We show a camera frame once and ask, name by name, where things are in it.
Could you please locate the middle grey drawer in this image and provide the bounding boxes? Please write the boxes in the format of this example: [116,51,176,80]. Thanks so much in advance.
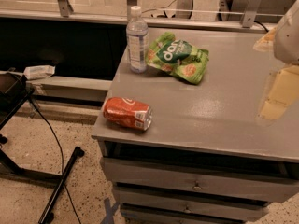
[113,187,268,221]

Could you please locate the red coke can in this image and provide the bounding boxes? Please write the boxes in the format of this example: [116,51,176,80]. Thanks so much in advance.
[102,97,152,131]

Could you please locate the top grey drawer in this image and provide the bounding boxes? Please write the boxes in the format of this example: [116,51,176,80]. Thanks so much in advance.
[101,157,299,203]

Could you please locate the metal window railing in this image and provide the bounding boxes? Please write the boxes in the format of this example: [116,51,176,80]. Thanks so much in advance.
[0,0,281,33]

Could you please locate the clear plastic water bottle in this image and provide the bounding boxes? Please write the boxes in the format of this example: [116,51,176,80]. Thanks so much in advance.
[126,6,149,73]

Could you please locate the grey drawer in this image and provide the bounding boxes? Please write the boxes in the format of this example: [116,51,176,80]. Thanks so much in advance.
[113,187,268,221]
[120,204,250,224]
[101,157,299,203]

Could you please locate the grey drawer cabinet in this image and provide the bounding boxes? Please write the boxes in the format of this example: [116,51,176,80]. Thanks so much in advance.
[91,26,299,224]

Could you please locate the black cable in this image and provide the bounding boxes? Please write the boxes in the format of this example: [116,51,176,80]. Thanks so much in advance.
[28,94,82,224]

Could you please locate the black metal stand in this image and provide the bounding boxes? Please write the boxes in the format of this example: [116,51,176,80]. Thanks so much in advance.
[0,72,86,224]

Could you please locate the green chip bag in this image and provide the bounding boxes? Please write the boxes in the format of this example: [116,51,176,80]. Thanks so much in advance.
[146,32,209,85]

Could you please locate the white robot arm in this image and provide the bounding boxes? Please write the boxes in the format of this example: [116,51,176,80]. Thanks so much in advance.
[253,0,299,120]

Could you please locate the white wrapped packet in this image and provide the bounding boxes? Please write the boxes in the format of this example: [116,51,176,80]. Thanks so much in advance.
[23,65,55,80]

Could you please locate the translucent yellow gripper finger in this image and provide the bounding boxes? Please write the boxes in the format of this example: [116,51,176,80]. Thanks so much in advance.
[258,64,299,120]
[253,27,277,52]

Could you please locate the bottom grey drawer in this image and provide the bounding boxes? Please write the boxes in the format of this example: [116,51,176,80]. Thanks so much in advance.
[120,204,250,224]

